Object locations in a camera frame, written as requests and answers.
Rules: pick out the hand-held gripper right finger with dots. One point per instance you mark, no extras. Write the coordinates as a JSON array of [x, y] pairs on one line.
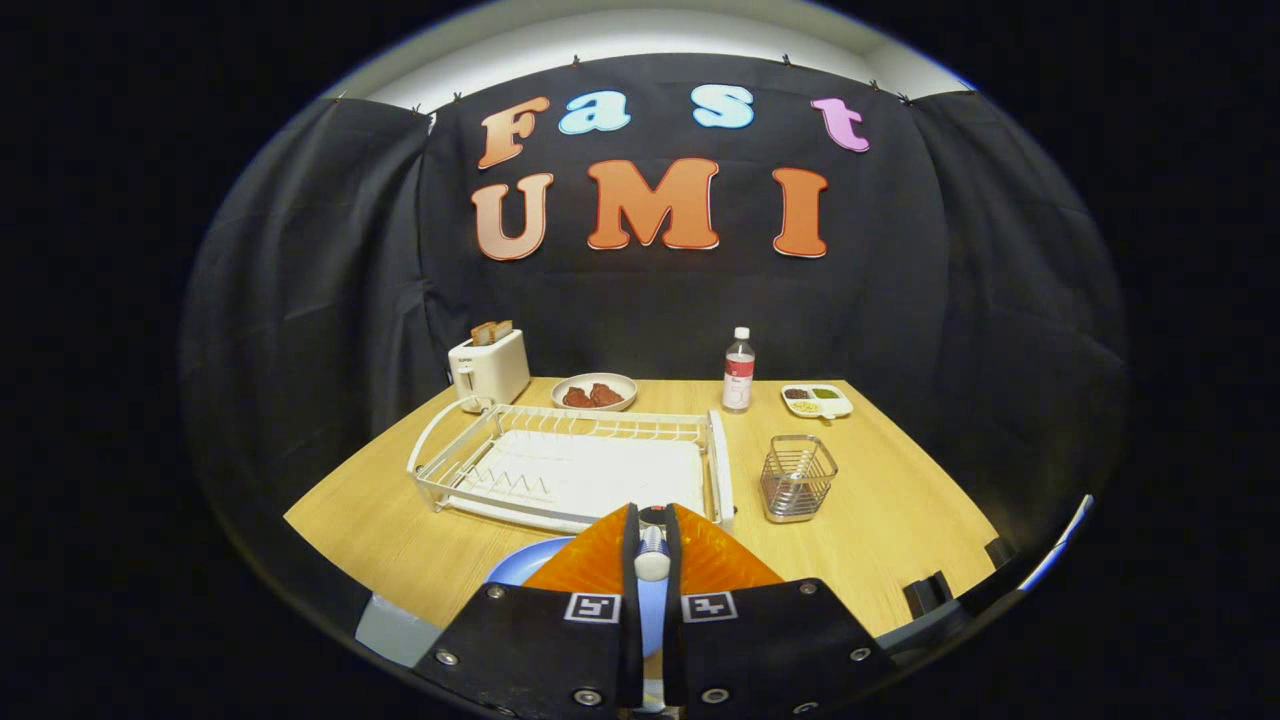
[[770, 640]]

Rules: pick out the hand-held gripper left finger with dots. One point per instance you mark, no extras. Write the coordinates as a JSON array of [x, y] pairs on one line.
[[540, 640]]

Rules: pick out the blue plate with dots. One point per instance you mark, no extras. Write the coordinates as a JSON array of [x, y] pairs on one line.
[[525, 565]]

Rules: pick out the white divided condiment dish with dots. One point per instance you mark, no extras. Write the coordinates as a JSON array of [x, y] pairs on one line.
[[817, 402]]

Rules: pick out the brown meat piece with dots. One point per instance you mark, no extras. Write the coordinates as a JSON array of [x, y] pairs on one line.
[[577, 398], [606, 394]]

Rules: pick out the clear bottle with red label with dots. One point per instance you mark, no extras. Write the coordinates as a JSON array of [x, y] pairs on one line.
[[738, 380]]

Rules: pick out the beige bowl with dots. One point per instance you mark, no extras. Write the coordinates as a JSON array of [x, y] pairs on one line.
[[594, 378]]

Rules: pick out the white toaster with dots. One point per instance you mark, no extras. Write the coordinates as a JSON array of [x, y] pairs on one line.
[[495, 370]]

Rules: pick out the toast slices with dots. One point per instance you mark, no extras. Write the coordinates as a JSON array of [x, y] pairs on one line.
[[492, 332]]

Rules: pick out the black backdrop cloth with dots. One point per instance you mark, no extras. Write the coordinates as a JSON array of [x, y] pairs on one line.
[[300, 300]]

